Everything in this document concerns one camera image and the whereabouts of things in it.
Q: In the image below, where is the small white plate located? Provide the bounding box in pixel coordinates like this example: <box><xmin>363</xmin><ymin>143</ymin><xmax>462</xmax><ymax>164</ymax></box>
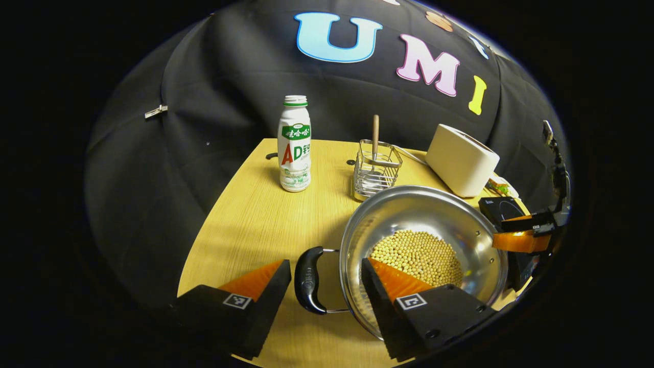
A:
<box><xmin>488</xmin><ymin>174</ymin><xmax>520</xmax><ymax>199</ymax></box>

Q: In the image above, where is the wooden handled utensil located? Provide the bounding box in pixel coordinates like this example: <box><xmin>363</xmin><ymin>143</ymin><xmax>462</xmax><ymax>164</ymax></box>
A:
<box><xmin>371</xmin><ymin>114</ymin><xmax>381</xmax><ymax>163</ymax></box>

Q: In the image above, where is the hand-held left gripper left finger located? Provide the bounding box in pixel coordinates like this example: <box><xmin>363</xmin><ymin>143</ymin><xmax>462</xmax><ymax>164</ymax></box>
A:
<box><xmin>171</xmin><ymin>259</ymin><xmax>292</xmax><ymax>361</ymax></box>

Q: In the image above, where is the white toaster cable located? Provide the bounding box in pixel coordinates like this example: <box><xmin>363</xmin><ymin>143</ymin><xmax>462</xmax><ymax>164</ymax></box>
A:
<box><xmin>393</xmin><ymin>146</ymin><xmax>429</xmax><ymax>166</ymax></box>

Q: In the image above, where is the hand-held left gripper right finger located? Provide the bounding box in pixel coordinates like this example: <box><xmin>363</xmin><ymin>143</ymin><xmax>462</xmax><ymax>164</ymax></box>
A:
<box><xmin>361</xmin><ymin>257</ymin><xmax>496</xmax><ymax>361</ymax></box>

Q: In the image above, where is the white plastic drink bottle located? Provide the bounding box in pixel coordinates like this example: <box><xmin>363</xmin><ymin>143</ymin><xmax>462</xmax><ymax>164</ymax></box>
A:
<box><xmin>277</xmin><ymin>95</ymin><xmax>312</xmax><ymax>193</ymax></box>

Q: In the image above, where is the black induction cooktop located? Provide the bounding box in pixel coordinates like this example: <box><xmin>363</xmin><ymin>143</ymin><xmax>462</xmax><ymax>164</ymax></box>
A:
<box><xmin>479</xmin><ymin>197</ymin><xmax>542</xmax><ymax>292</ymax></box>

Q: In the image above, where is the wire mesh utensil basket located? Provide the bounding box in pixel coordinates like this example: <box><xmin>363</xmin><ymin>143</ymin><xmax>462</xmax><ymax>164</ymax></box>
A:
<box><xmin>353</xmin><ymin>140</ymin><xmax>403</xmax><ymax>201</ymax></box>

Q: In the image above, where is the steel pot with black handle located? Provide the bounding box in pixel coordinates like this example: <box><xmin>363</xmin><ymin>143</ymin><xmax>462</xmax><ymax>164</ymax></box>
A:
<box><xmin>294</xmin><ymin>185</ymin><xmax>509</xmax><ymax>340</ymax></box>

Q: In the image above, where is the white toaster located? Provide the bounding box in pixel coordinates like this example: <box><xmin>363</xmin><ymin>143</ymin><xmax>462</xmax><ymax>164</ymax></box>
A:
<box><xmin>425</xmin><ymin>124</ymin><xmax>500</xmax><ymax>198</ymax></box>

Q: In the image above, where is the pile of soybeans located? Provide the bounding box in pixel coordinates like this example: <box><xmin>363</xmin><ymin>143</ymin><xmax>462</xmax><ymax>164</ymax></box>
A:
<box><xmin>370</xmin><ymin>230</ymin><xmax>464</xmax><ymax>288</ymax></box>

